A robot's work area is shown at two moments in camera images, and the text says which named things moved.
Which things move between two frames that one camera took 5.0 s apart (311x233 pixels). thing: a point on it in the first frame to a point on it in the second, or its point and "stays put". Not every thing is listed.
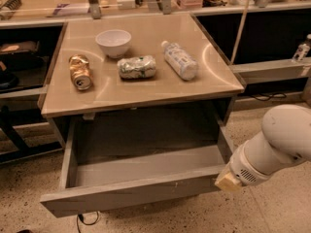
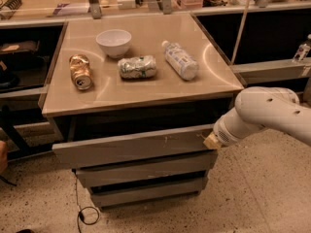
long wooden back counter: [44, 6] stays put
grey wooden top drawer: [95, 184] to [167, 143]
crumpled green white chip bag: [137, 67] stays put
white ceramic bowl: [115, 42] stays put
